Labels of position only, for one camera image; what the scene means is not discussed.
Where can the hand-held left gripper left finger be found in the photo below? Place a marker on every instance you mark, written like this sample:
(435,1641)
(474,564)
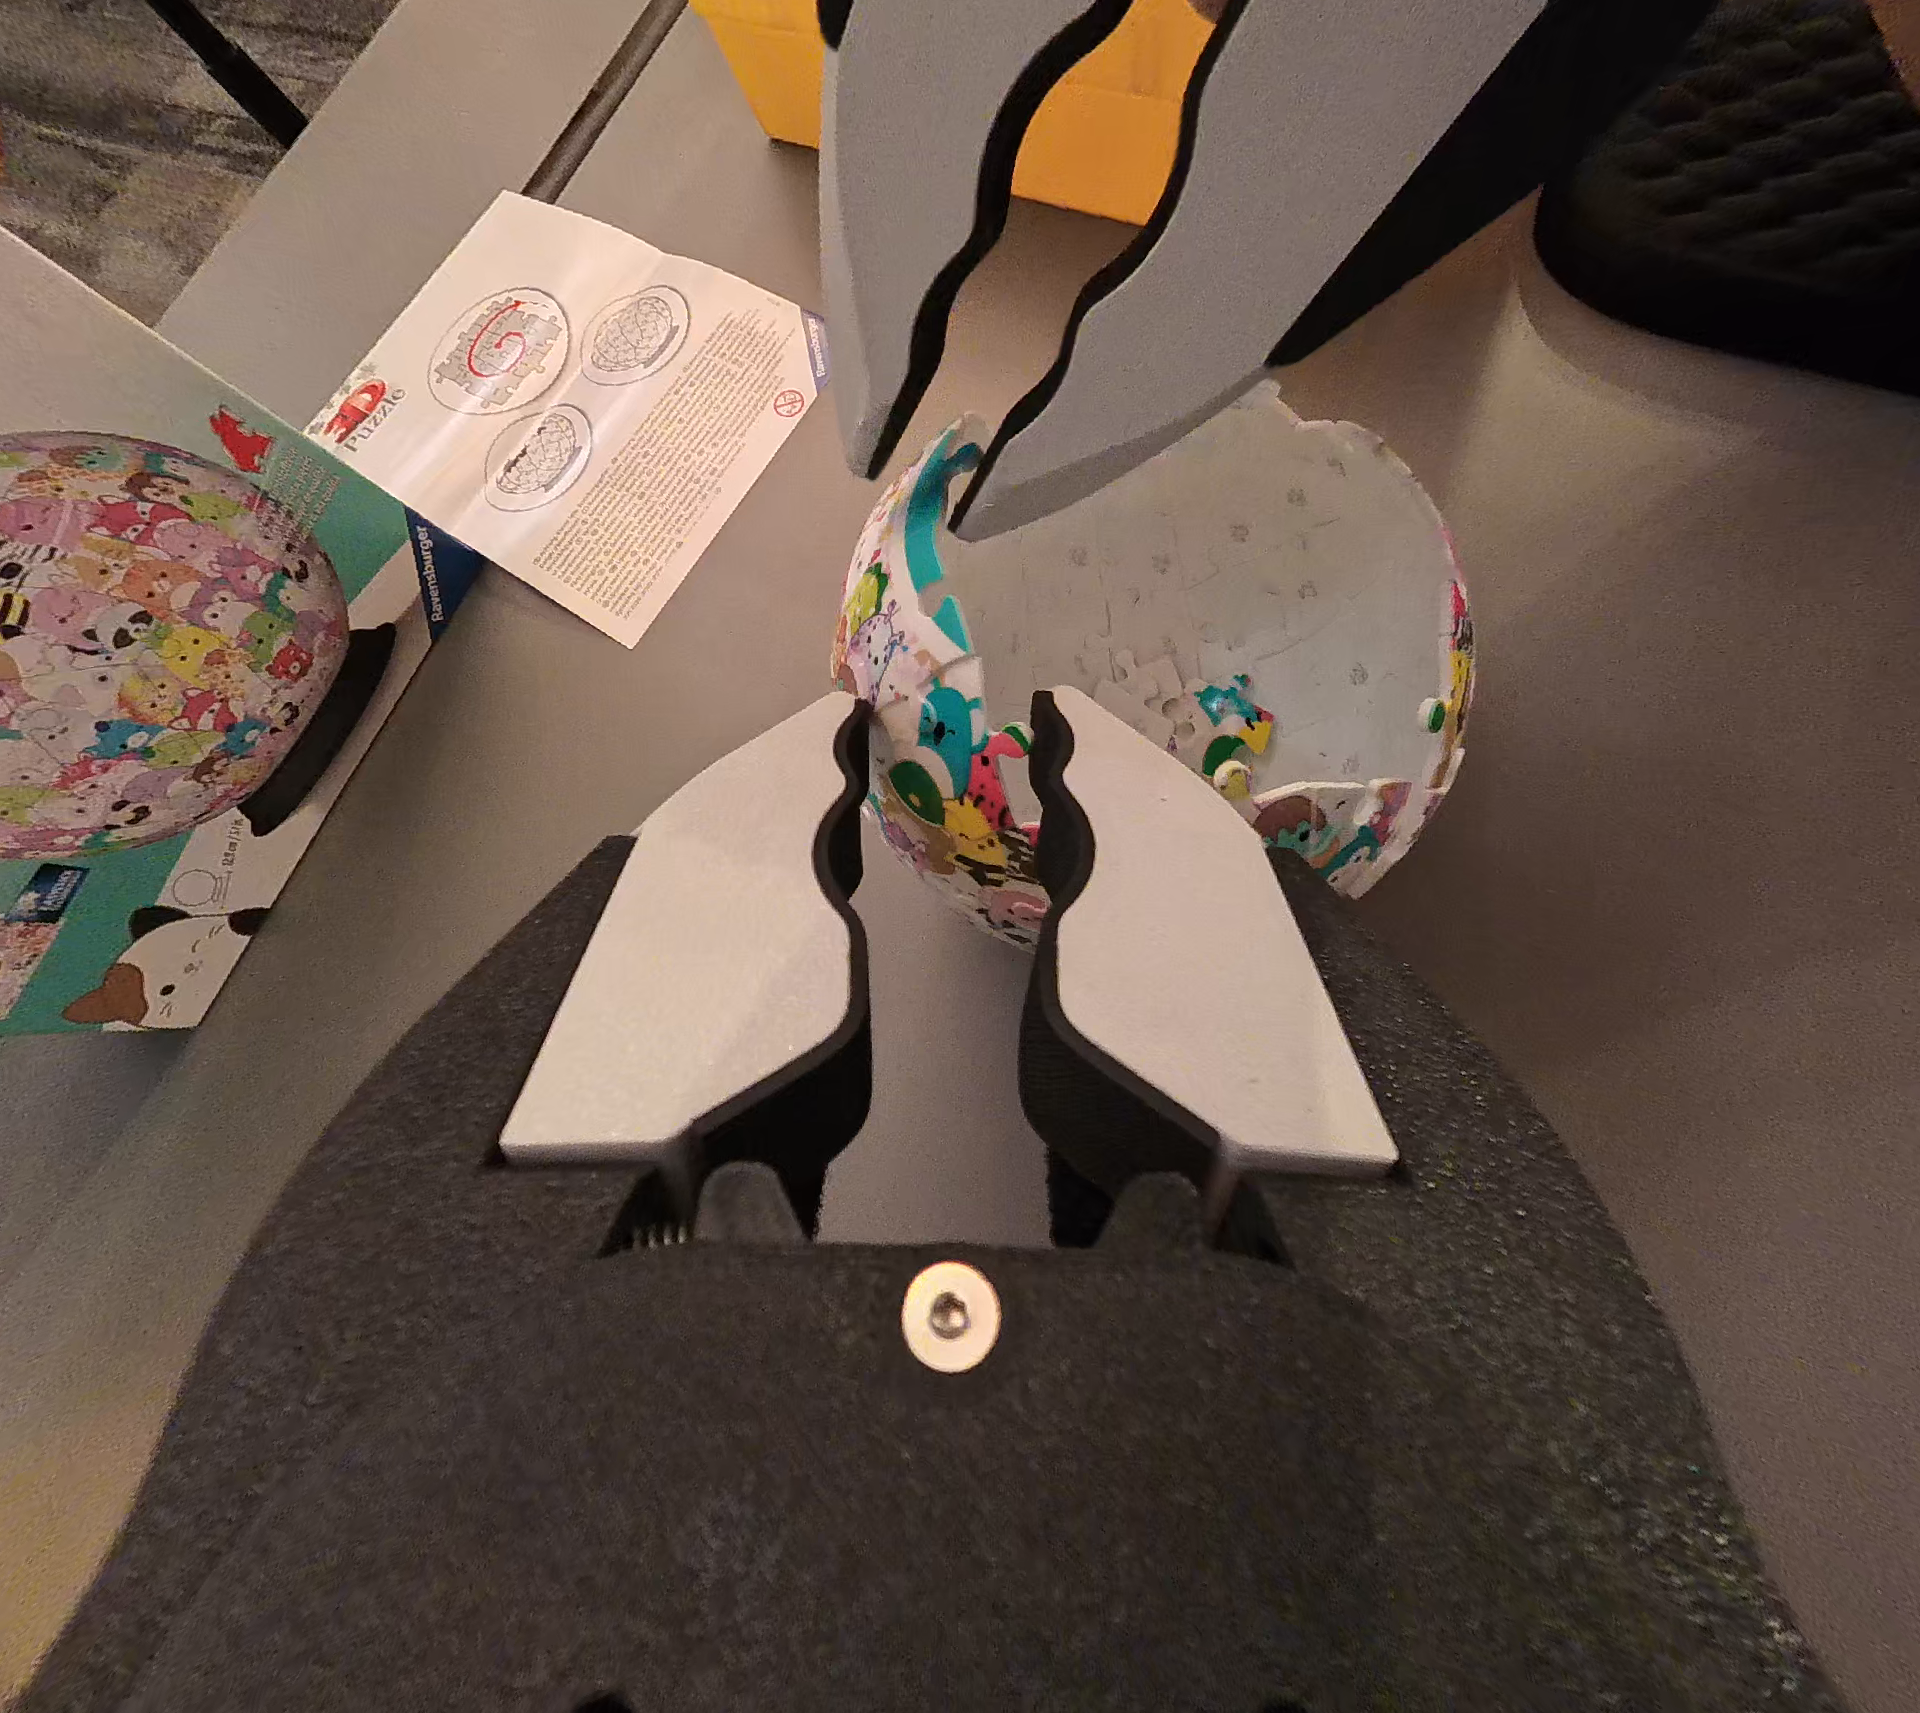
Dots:
(703,978)

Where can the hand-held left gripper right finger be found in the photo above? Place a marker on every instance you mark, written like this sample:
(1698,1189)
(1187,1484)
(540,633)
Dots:
(1213,991)

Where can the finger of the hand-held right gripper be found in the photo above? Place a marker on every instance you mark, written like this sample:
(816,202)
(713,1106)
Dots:
(1306,184)
(962,16)

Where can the colourful puzzle ball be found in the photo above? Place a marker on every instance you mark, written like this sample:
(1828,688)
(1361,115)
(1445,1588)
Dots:
(1274,541)

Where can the puzzle ball cardboard box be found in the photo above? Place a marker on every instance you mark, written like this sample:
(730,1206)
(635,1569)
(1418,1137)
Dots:
(151,633)

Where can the black textured wrist rest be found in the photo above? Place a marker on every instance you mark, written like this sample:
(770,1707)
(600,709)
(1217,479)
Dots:
(1769,184)

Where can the white instruction leaflet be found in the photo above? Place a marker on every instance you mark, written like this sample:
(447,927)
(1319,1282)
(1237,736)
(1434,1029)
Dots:
(675,423)

